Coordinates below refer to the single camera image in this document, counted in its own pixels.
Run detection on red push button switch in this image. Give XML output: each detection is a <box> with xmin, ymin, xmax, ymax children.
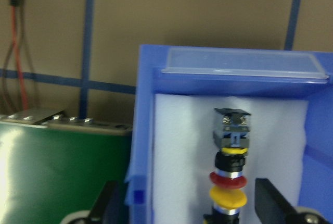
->
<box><xmin>210</xmin><ymin>108</ymin><xmax>251</xmax><ymax>190</ymax></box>

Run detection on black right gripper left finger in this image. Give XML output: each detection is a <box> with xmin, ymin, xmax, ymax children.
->
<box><xmin>87</xmin><ymin>181</ymin><xmax>120</xmax><ymax>223</ymax></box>

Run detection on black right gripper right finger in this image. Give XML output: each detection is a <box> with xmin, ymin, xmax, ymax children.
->
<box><xmin>254</xmin><ymin>178</ymin><xmax>302</xmax><ymax>224</ymax></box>

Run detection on blue right plastic bin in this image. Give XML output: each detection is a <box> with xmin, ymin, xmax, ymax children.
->
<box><xmin>126</xmin><ymin>45</ymin><xmax>332</xmax><ymax>223</ymax></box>

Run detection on yellow push button switch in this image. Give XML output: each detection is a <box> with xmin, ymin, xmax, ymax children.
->
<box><xmin>202</xmin><ymin>186</ymin><xmax>247</xmax><ymax>224</ymax></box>

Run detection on green conveyor belt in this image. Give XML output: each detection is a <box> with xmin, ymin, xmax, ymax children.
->
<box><xmin>1</xmin><ymin>109</ymin><xmax>132</xmax><ymax>223</ymax></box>

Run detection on red black conveyor cable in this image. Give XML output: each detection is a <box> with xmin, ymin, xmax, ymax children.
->
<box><xmin>0</xmin><ymin>0</ymin><xmax>40</xmax><ymax>114</ymax></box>

